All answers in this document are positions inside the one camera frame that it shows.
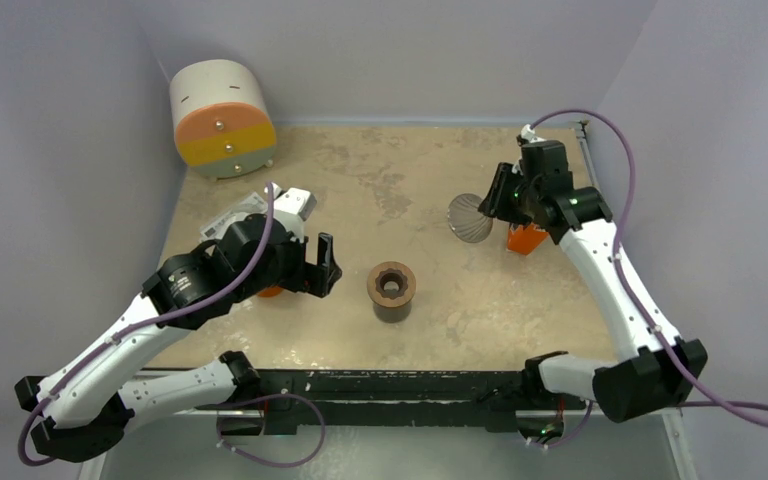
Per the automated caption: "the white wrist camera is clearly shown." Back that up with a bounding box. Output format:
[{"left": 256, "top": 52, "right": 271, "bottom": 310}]
[
  {"left": 517, "top": 124, "right": 546, "bottom": 146},
  {"left": 274, "top": 188, "right": 317, "bottom": 243}
]

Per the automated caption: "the white round drawer cabinet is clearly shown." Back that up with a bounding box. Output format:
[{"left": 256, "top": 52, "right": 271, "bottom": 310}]
[{"left": 169, "top": 59, "right": 277, "bottom": 179}]

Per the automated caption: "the orange glass carafe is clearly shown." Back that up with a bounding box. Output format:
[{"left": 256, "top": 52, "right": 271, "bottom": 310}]
[{"left": 257, "top": 286, "right": 284, "bottom": 298}]

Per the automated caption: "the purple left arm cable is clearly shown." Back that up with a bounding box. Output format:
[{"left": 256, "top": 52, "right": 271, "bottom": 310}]
[{"left": 16, "top": 182, "right": 276, "bottom": 468}]

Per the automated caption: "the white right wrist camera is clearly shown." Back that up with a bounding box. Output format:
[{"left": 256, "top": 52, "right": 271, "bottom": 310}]
[{"left": 517, "top": 124, "right": 546, "bottom": 146}]

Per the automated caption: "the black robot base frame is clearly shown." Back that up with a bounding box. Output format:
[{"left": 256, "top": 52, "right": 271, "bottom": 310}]
[{"left": 218, "top": 351, "right": 585, "bottom": 436}]

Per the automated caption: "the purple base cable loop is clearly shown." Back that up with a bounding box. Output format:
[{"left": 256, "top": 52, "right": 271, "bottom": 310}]
[{"left": 215, "top": 392, "right": 327, "bottom": 468}]

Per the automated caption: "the clear plastic filter packet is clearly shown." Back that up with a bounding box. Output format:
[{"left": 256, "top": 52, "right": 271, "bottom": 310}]
[{"left": 199, "top": 192, "right": 267, "bottom": 241}]

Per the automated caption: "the grey glass carafe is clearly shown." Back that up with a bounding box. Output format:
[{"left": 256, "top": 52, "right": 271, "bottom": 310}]
[{"left": 373, "top": 302, "right": 412, "bottom": 323}]

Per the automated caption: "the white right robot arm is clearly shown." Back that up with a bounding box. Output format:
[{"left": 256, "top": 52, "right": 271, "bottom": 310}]
[{"left": 477, "top": 138, "right": 708, "bottom": 423}]

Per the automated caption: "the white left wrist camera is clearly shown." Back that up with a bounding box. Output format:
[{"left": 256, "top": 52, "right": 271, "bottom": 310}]
[{"left": 274, "top": 188, "right": 317, "bottom": 243}]

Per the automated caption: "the dark wooden dripper ring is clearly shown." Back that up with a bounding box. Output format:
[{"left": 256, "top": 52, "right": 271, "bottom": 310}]
[{"left": 366, "top": 260, "right": 418, "bottom": 309}]

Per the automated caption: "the orange coffee filter box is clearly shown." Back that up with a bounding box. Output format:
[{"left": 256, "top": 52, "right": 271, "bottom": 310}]
[{"left": 506, "top": 223, "right": 549, "bottom": 255}]

